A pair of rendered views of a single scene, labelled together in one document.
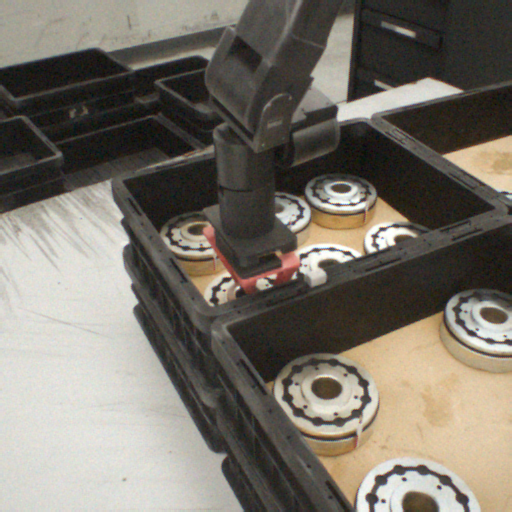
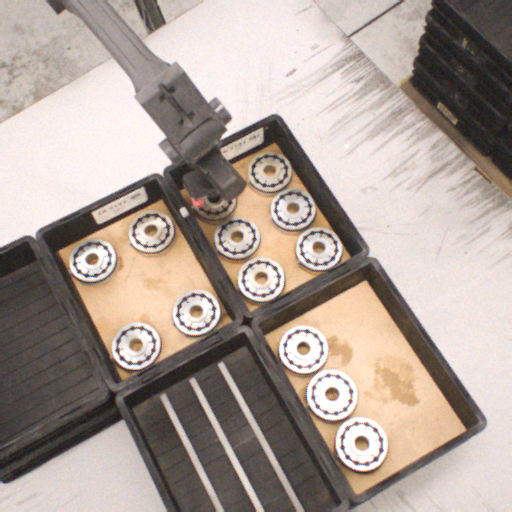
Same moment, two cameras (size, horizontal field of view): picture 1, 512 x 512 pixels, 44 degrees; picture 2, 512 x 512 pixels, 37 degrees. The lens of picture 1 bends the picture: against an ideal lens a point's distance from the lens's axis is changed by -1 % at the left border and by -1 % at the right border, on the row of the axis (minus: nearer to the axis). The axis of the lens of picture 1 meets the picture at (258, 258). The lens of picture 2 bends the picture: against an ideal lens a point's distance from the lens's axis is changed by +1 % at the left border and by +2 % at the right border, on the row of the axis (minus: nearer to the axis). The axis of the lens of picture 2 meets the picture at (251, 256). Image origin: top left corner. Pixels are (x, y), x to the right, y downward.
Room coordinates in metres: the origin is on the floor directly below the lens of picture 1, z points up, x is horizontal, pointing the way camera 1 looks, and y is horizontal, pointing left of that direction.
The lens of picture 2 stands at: (0.67, -0.76, 2.38)
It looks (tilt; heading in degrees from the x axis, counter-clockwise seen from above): 68 degrees down; 94
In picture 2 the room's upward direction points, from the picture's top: 5 degrees counter-clockwise
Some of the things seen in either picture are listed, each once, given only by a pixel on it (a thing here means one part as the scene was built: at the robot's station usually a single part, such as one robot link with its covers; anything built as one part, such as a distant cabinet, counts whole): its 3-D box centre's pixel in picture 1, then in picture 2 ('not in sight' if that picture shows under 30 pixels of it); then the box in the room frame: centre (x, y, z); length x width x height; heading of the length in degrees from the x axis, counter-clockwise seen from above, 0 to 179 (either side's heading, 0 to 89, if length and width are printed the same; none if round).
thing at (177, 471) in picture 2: not in sight; (230, 452); (0.58, -0.55, 0.87); 0.40 x 0.30 x 0.11; 118
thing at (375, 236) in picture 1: (404, 245); (261, 279); (0.65, -0.19, 0.86); 0.10 x 0.10 x 0.01
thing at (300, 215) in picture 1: (273, 212); (293, 209); (0.72, -0.02, 0.86); 0.10 x 0.10 x 0.01
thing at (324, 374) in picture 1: (326, 389); (151, 230); (0.41, -0.07, 0.86); 0.05 x 0.05 x 0.01
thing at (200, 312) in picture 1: (303, 201); (263, 212); (0.66, -0.05, 0.92); 0.40 x 0.30 x 0.02; 118
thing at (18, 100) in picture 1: (71, 135); not in sight; (1.95, 0.64, 0.37); 0.40 x 0.30 x 0.45; 126
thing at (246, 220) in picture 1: (247, 208); (209, 173); (0.55, 0.01, 0.98); 0.10 x 0.07 x 0.07; 26
